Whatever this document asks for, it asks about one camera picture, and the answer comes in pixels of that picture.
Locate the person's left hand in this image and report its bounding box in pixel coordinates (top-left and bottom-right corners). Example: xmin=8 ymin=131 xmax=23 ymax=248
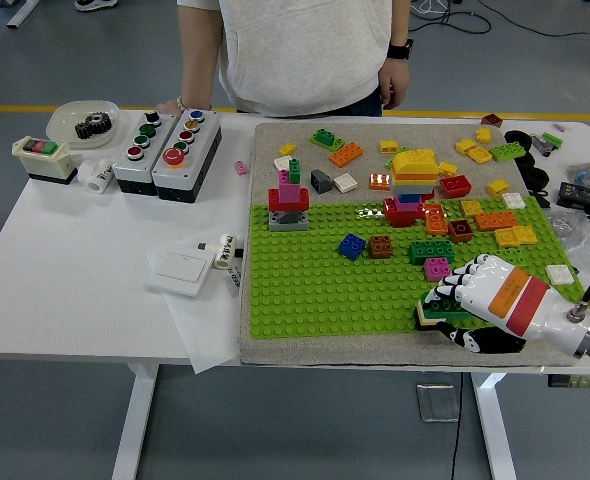
xmin=376 ymin=56 xmax=413 ymax=111

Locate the person's right hand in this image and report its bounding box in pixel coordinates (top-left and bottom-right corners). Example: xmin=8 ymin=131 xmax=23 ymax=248
xmin=154 ymin=98 xmax=184 ymax=117

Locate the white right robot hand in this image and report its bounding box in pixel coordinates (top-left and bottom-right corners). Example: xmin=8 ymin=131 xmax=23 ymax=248
xmin=418 ymin=253 xmax=590 ymax=357

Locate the dark green long brick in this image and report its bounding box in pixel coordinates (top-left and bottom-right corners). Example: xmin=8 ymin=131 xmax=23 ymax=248
xmin=407 ymin=239 xmax=457 ymax=266
xmin=417 ymin=289 xmax=471 ymax=321

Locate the pink square brick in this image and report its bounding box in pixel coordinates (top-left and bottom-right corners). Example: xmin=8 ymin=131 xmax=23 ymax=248
xmin=422 ymin=257 xmax=452 ymax=283

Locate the orange long brick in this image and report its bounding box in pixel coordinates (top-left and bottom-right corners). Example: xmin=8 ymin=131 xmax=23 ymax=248
xmin=423 ymin=202 xmax=449 ymax=236
xmin=328 ymin=141 xmax=366 ymax=168
xmin=474 ymin=211 xmax=519 ymax=232

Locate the dark brown square brick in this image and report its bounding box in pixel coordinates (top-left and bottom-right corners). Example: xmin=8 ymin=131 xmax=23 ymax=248
xmin=447 ymin=218 xmax=475 ymax=245

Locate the green stacked brick pair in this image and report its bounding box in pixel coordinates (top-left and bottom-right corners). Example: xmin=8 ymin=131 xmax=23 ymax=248
xmin=308 ymin=128 xmax=346 ymax=152

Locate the brick tower with yellow roof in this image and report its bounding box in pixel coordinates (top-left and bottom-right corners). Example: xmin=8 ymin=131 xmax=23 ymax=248
xmin=382 ymin=149 xmax=439 ymax=230

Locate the black yellow white brick stack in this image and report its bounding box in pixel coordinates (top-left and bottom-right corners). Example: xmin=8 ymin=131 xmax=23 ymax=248
xmin=413 ymin=304 xmax=446 ymax=332

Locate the red square brick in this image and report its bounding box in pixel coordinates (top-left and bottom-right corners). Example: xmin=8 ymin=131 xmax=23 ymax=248
xmin=439 ymin=175 xmax=474 ymax=199

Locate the dark grey slope brick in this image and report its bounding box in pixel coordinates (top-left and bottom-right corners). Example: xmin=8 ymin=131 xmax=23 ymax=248
xmin=309 ymin=168 xmax=335 ymax=195

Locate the lime green long brick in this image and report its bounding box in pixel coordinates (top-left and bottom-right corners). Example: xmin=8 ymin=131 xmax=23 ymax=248
xmin=489 ymin=143 xmax=528 ymax=164

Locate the red pink green brick tower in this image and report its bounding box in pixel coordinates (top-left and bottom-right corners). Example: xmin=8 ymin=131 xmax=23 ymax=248
xmin=267 ymin=158 xmax=310 ymax=234

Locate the blue square brick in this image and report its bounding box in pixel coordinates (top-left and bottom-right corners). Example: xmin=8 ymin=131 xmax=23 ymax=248
xmin=336 ymin=233 xmax=368 ymax=262

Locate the black wristwatch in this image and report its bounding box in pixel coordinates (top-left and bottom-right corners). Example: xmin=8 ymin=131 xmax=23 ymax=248
xmin=387 ymin=38 xmax=415 ymax=61

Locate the grey emergency stop control box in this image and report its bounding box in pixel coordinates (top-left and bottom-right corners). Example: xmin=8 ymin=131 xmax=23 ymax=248
xmin=152 ymin=108 xmax=223 ymax=204

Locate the black metal gear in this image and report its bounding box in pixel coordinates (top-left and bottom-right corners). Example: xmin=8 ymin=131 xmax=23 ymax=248
xmin=74 ymin=112 xmax=115 ymax=140

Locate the grey four-button control box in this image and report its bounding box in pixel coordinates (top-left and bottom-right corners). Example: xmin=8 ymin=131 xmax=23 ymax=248
xmin=110 ymin=110 xmax=177 ymax=197

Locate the clear plastic bag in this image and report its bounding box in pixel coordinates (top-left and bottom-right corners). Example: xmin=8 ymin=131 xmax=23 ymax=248
xmin=544 ymin=207 xmax=590 ymax=264

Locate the person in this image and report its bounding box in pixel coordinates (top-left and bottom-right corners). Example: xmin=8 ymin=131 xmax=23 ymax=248
xmin=177 ymin=0 xmax=415 ymax=119

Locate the white pipe tee fitting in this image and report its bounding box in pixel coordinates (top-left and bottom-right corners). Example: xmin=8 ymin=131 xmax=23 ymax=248
xmin=77 ymin=158 xmax=115 ymax=194

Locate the translucent white bowl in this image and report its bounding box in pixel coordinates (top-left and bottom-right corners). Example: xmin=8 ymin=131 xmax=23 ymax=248
xmin=45 ymin=99 xmax=122 ymax=150

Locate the desk control panel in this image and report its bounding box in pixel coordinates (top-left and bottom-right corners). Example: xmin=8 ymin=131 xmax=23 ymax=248
xmin=547 ymin=373 xmax=590 ymax=390

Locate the black digital meter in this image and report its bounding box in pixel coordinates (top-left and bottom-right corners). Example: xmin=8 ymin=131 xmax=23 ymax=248
xmin=556 ymin=181 xmax=590 ymax=212

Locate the metal floor plate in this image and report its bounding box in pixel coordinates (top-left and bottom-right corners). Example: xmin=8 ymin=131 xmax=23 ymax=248
xmin=415 ymin=383 xmax=461 ymax=424

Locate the white table leg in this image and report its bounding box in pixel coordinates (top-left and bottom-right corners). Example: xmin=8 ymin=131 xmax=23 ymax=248
xmin=471 ymin=372 xmax=519 ymax=480
xmin=110 ymin=363 xmax=159 ymax=480

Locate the white labelled tube fitting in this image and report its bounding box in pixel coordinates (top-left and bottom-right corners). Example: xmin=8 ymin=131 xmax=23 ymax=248
xmin=213 ymin=231 xmax=239 ymax=271

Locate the white stand foot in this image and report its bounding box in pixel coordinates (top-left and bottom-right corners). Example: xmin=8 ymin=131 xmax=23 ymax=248
xmin=5 ymin=0 xmax=41 ymax=30

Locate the grey-brown mat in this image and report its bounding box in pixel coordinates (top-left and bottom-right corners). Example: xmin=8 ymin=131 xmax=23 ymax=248
xmin=238 ymin=122 xmax=590 ymax=370

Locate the lime green studded baseplate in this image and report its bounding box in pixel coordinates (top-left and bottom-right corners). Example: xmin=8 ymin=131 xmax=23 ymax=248
xmin=248 ymin=195 xmax=589 ymax=341

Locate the white paper sheet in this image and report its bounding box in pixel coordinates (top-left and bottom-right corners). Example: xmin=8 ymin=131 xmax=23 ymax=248
xmin=145 ymin=234 xmax=241 ymax=375

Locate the white floor cable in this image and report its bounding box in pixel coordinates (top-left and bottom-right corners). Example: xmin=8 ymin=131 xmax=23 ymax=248
xmin=413 ymin=0 xmax=459 ymax=17

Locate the thin black hanging cable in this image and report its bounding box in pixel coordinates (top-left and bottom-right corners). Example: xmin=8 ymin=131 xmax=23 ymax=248
xmin=449 ymin=372 xmax=465 ymax=480

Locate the cream switch box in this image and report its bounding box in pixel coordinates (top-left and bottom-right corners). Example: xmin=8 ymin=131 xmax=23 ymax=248
xmin=12 ymin=137 xmax=79 ymax=186

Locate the white wall switch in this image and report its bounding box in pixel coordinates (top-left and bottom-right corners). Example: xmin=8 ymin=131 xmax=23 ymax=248
xmin=145 ymin=248 xmax=211 ymax=299

